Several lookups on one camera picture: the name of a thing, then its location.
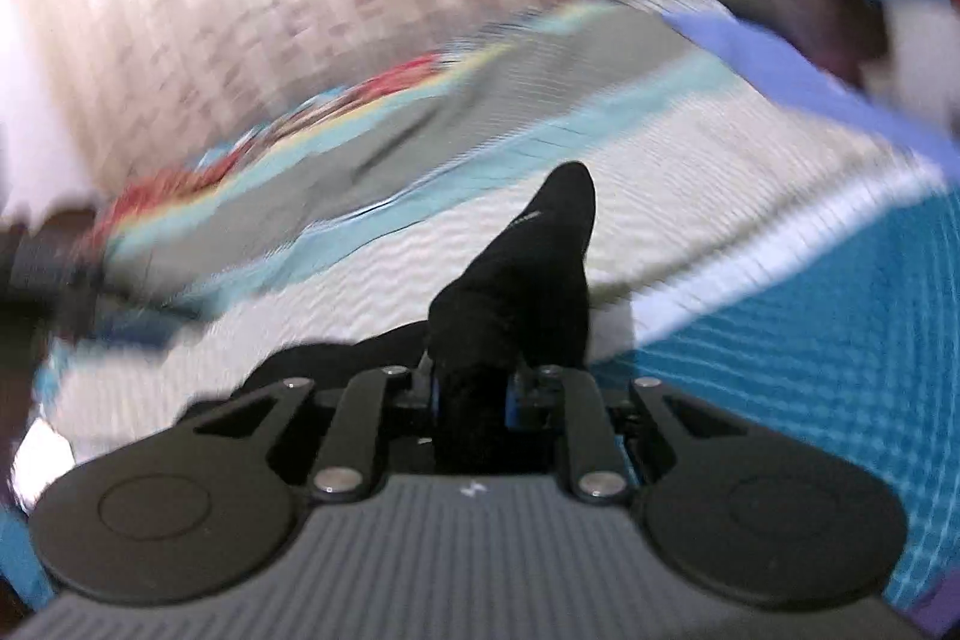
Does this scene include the black pants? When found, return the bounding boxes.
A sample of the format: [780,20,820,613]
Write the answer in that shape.
[179,161,599,484]

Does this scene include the patterned blue bedspread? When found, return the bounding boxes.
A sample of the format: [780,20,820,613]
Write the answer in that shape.
[0,0,960,611]

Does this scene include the red floral blanket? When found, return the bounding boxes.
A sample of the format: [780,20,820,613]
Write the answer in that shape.
[82,50,446,255]

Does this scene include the purple bed sheet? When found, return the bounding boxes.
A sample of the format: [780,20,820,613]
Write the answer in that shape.
[662,11,958,184]

